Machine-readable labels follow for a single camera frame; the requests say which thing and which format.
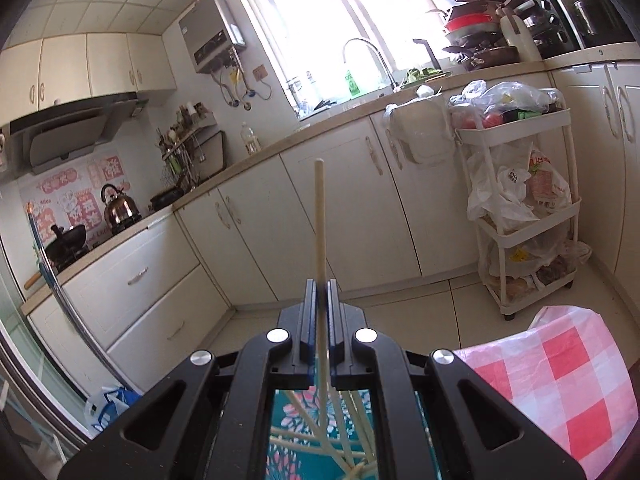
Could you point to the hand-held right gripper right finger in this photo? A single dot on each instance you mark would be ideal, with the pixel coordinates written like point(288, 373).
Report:
point(332, 325)

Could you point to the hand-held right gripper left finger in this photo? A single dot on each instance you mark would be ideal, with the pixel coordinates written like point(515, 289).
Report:
point(311, 325)

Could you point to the teal floral tray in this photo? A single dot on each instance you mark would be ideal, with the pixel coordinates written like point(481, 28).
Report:
point(290, 415)

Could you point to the pale wooden chopstick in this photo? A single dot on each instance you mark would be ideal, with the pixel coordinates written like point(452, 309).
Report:
point(320, 220)

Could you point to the pile of wooden chopsticks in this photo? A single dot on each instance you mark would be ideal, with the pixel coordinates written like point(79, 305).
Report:
point(300, 444)

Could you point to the cream base cabinet run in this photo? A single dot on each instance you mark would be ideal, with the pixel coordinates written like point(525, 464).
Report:
point(150, 290)
point(325, 200)
point(610, 150)

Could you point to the black baking pan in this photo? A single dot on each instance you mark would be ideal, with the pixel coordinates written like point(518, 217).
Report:
point(167, 199)

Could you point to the clear plastic bottle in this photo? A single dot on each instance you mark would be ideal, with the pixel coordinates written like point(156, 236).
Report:
point(250, 140)

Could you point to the white hanging trash bin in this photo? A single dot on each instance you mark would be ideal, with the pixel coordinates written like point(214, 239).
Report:
point(422, 132)

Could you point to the blue and white plastic bag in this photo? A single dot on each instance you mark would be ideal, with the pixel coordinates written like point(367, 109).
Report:
point(110, 407)

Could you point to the steel whistling kettle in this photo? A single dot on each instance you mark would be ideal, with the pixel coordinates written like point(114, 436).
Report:
point(121, 207)

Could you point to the white plastic shopping bags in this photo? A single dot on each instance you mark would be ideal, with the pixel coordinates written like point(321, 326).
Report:
point(520, 185)

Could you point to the pink plastic bag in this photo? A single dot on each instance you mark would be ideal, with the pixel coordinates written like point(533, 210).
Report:
point(565, 375)

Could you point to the green dish soap bottle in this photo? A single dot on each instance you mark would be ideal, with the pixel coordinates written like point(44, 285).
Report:
point(353, 85)

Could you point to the black wok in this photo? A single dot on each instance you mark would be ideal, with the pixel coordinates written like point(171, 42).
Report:
point(65, 245)

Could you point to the green leafy vegetables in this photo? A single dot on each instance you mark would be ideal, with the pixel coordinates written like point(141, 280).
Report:
point(420, 75)

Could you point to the chrome kitchen faucet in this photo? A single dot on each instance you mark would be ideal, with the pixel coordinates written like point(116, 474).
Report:
point(385, 65)

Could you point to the white rolling cart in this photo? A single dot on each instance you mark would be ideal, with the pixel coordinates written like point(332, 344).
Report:
point(570, 200)

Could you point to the clear plastic grocery bags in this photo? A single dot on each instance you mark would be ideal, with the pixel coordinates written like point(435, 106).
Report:
point(505, 100)

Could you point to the black sink tap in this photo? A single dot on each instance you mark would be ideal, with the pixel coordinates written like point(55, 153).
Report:
point(430, 52)

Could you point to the kitchen window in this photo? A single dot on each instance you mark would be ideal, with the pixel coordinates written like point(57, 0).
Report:
point(325, 25)

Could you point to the grey range hood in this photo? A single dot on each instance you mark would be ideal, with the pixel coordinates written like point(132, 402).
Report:
point(70, 130)

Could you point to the stack of pans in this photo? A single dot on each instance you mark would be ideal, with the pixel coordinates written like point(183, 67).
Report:
point(475, 35)

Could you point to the cream upper cabinets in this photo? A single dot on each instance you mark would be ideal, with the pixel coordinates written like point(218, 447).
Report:
point(85, 67)

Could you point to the white plastic jug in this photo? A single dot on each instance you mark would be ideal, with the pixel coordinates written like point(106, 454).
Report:
point(522, 35)

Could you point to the black toaster oven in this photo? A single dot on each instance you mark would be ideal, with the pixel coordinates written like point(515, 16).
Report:
point(550, 15)

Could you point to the wall utensil rack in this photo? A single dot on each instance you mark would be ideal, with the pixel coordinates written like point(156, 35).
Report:
point(187, 145)

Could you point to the wall power outlet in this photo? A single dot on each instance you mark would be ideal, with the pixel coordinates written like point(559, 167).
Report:
point(259, 73)

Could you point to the pink wall poster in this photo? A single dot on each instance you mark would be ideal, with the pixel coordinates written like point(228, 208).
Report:
point(75, 195)

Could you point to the grey wall water heater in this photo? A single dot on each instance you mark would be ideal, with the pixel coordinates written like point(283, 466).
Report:
point(210, 35)

